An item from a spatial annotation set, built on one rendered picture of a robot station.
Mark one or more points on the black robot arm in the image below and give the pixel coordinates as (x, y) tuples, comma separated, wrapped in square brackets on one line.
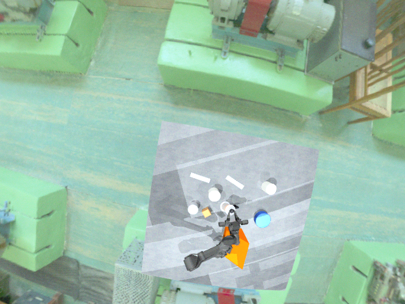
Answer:
[(220, 250)]

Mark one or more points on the white flat bar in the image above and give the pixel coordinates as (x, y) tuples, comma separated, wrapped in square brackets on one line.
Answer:
[(234, 182), (200, 177)]

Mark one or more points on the light grey cylinder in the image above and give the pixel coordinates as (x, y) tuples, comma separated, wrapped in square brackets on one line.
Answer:
[(193, 208)]

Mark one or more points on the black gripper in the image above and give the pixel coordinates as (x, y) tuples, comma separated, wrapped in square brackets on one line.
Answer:
[(237, 219)]

